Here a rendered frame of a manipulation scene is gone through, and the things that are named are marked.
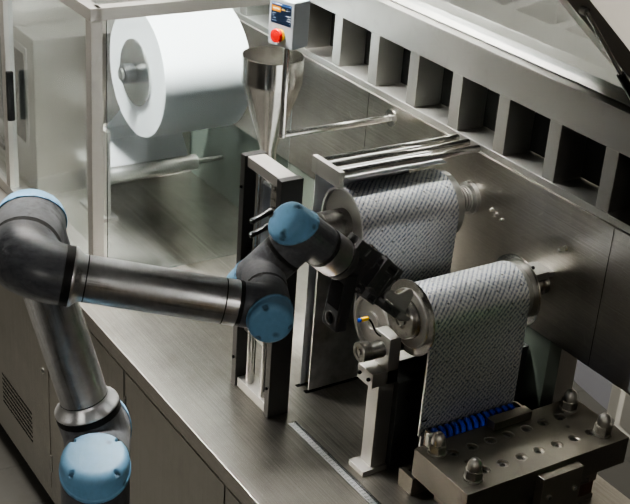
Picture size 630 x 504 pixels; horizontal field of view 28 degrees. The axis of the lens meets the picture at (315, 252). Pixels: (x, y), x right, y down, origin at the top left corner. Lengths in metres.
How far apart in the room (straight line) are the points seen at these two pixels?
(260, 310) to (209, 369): 0.86
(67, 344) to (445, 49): 1.05
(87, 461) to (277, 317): 0.42
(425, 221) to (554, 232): 0.25
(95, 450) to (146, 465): 0.82
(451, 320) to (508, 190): 0.37
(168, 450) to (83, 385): 0.67
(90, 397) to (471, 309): 0.71
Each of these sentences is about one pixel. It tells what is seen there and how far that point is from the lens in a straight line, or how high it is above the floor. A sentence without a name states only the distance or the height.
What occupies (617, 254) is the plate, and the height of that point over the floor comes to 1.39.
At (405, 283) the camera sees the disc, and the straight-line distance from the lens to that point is 2.33.
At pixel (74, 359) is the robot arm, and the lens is 2.16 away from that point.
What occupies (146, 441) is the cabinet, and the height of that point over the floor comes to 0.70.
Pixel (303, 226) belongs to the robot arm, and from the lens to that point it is 2.05.
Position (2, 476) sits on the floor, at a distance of 4.02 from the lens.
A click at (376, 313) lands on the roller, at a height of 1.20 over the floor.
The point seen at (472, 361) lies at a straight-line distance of 2.41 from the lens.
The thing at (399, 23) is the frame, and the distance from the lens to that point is 2.81.
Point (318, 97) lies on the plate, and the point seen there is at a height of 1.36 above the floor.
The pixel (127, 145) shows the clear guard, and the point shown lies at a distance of 3.03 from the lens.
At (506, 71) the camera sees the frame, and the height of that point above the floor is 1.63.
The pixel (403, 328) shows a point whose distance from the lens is 2.34.
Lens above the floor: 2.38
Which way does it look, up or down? 26 degrees down
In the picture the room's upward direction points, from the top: 4 degrees clockwise
